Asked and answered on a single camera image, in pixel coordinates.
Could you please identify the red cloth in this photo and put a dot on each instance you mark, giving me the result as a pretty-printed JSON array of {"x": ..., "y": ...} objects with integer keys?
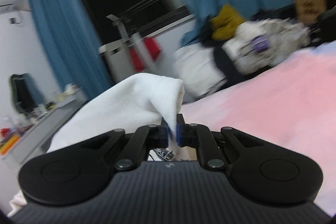
[{"x": 143, "y": 54}]

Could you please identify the white air conditioner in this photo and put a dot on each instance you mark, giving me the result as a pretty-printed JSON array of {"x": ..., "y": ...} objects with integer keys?
[{"x": 14, "y": 5}]

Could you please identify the pastel rainbow duvet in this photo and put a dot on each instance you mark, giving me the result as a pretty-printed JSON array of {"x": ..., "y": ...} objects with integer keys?
[{"x": 291, "y": 105}]

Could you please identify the white puffy jacket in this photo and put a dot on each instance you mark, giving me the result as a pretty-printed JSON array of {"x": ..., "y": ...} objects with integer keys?
[{"x": 195, "y": 65}]

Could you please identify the mustard yellow garment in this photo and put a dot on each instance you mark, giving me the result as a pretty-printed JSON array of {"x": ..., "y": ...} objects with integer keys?
[{"x": 225, "y": 23}]

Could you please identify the brown paper bag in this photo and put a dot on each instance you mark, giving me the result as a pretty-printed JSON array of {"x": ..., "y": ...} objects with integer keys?
[{"x": 308, "y": 10}]

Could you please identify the left blue curtain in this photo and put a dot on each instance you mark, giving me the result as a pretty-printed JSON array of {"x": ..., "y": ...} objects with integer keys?
[{"x": 71, "y": 45}]

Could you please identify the white dressing table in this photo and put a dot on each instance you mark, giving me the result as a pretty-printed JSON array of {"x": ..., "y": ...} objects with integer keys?
[{"x": 33, "y": 143}]

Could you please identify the black framed mirror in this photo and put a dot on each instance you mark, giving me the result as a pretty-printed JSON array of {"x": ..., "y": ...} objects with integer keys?
[{"x": 26, "y": 96}]

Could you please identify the grey white clothes pile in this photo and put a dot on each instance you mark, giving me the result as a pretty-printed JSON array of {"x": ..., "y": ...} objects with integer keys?
[{"x": 265, "y": 43}]

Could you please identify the white zip sweatshirt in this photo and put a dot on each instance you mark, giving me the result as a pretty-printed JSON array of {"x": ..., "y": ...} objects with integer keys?
[{"x": 137, "y": 101}]

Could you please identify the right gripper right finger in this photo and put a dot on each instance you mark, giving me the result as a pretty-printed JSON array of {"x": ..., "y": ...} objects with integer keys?
[{"x": 200, "y": 138}]

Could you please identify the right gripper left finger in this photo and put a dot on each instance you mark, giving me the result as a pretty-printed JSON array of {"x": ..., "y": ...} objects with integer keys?
[{"x": 140, "y": 144}]

